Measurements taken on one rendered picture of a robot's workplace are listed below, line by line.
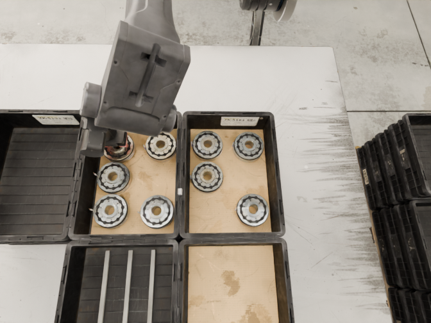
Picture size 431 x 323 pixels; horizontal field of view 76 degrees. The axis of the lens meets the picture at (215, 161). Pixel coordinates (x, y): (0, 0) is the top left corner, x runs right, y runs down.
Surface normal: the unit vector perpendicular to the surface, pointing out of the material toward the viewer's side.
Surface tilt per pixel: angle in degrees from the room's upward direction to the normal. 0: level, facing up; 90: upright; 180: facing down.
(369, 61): 0
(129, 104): 65
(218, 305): 0
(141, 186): 0
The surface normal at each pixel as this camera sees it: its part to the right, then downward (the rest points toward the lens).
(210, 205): 0.05, -0.33
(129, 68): 0.27, 0.68
